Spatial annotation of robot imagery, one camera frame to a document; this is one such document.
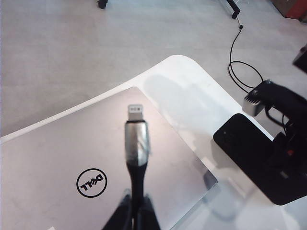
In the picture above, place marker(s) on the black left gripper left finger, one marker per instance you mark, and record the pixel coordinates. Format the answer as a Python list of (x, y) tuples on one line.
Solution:
[(120, 215)]

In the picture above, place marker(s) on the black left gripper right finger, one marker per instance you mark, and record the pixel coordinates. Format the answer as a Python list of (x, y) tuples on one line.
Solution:
[(147, 215)]

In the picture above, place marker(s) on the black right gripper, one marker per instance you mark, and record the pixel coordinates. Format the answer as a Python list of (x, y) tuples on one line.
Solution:
[(292, 143)]

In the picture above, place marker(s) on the black smartphone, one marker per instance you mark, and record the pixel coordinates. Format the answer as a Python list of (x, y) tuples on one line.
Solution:
[(239, 143)]

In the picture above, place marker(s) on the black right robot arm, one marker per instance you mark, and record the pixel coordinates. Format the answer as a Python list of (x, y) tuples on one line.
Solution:
[(301, 58)]

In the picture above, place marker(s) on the silver Dell laptop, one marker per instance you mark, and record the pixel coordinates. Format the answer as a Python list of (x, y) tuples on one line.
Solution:
[(72, 155)]

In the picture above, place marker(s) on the red brown box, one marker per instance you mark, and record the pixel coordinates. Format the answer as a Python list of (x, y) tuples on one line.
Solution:
[(295, 8)]

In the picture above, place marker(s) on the black caster stand leg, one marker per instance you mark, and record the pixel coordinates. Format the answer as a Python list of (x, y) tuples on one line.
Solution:
[(233, 9), (102, 3)]

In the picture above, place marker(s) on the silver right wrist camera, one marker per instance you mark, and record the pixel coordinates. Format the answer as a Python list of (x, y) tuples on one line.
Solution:
[(250, 104)]

